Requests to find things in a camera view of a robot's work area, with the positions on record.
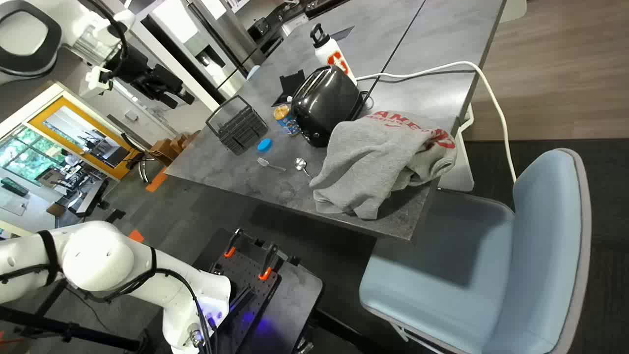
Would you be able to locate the white bottle black cap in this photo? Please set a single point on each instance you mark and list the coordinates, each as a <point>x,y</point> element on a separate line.
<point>331,54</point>

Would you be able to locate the peanut butter jar blue label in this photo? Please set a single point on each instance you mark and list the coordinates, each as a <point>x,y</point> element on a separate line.
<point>287,123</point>

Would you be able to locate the metal spoon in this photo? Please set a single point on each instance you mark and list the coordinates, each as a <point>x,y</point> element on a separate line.
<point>303,166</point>

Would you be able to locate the light blue chair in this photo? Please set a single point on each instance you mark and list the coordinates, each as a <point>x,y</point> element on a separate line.
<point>458,283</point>

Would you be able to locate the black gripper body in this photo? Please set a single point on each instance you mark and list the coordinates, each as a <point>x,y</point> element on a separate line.
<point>140,72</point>

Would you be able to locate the gray plastic cutlery basket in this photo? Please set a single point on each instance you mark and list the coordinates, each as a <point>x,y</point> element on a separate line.
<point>236,127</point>

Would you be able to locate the gray hoodie red print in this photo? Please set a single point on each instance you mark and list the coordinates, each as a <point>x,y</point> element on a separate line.
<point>374,161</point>

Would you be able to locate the blue Skippy jar lid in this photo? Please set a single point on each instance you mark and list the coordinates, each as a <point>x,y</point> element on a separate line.
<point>264,145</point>

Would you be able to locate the black robot mount table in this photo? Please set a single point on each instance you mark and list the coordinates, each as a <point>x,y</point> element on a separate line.
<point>287,308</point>

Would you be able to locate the yellow framed window panel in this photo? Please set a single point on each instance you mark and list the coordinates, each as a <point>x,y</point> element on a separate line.
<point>81,139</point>

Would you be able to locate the black toaster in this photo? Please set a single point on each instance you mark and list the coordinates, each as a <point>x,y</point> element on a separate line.
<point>327,102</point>

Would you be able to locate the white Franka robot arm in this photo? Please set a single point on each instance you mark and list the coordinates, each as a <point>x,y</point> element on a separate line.
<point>91,257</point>

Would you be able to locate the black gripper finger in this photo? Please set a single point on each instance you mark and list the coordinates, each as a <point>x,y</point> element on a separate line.
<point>181,96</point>
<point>165,100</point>

